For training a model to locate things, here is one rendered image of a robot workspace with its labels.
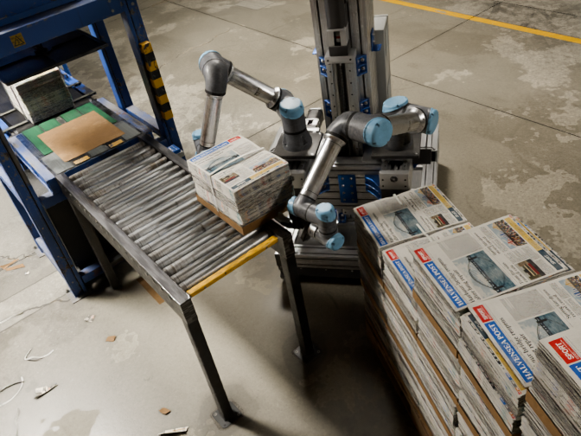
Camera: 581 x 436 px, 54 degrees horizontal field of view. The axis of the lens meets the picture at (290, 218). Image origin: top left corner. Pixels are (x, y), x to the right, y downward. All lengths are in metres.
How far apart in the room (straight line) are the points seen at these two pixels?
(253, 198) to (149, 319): 1.28
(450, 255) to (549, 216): 1.94
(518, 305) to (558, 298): 0.11
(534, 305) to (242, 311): 1.88
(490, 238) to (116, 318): 2.26
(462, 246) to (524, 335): 0.37
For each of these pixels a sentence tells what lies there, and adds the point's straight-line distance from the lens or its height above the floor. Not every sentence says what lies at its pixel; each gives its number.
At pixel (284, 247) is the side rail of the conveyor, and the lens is 2.40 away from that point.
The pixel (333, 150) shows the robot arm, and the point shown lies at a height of 1.08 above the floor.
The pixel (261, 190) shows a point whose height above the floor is 0.97.
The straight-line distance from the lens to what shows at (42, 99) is 3.96.
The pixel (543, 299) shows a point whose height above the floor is 1.07.
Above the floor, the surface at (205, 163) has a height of 1.03.
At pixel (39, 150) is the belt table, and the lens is 3.63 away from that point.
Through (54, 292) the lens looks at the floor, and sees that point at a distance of 3.85.
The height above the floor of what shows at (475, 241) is 1.07.
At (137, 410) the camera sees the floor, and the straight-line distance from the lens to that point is 3.02.
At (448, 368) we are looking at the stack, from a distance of 1.99.
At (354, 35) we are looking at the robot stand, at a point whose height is 1.31.
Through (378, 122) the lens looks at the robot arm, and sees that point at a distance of 2.26.
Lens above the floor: 2.32
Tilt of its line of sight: 38 degrees down
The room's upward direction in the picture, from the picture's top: 11 degrees counter-clockwise
